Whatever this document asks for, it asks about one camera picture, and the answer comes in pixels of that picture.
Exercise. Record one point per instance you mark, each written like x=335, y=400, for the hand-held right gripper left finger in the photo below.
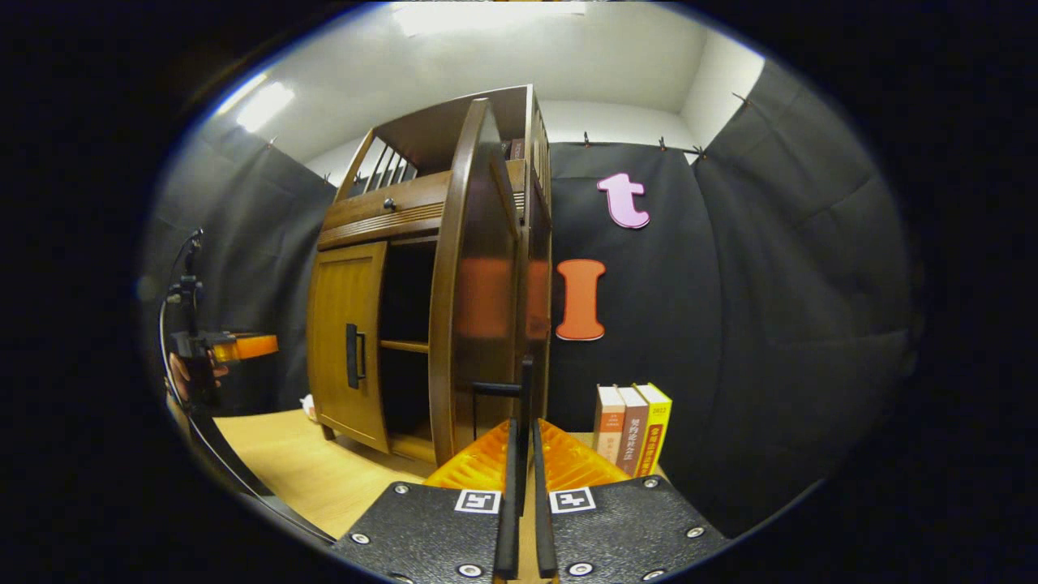
x=508, y=535

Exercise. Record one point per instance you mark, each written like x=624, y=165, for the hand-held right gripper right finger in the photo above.
x=543, y=535

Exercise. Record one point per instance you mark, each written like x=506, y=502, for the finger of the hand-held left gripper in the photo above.
x=251, y=347

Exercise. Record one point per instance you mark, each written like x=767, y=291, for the wooden shoe cabinet door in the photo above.
x=478, y=284
x=340, y=341

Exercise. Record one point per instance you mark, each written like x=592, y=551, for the wooden double-door shoe cabinet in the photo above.
x=365, y=211

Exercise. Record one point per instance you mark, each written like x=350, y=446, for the wooden inner cabinet shelf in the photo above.
x=404, y=346

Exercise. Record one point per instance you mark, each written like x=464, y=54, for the wooden cabinet drawer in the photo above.
x=381, y=211

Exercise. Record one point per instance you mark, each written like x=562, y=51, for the small white item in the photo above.
x=309, y=408

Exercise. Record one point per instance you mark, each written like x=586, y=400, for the reddish-brown book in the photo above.
x=632, y=430

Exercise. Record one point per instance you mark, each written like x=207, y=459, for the yellow book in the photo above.
x=655, y=430

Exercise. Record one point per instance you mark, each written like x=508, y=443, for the small ceiling light panel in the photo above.
x=263, y=107

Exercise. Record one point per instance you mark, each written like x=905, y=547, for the black backdrop cloth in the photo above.
x=770, y=324

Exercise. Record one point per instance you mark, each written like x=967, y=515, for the maroon book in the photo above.
x=516, y=149

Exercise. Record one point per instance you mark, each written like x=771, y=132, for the large ceiling light panel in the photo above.
x=486, y=18

